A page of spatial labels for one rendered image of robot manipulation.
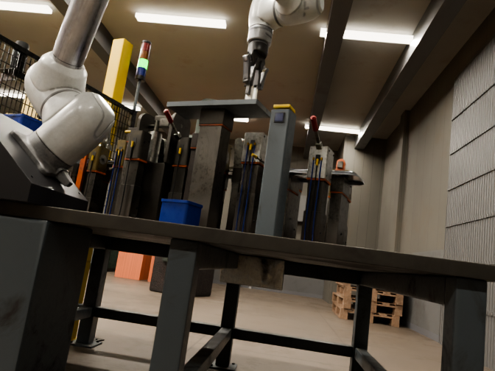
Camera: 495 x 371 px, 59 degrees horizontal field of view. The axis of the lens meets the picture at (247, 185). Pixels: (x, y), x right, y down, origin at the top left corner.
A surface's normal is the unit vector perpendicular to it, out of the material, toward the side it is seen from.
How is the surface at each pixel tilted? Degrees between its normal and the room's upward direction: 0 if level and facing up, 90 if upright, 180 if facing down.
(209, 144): 90
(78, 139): 117
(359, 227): 90
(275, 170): 90
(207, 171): 90
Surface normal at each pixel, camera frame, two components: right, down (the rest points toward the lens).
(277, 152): -0.40, -0.21
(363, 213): -0.08, -0.18
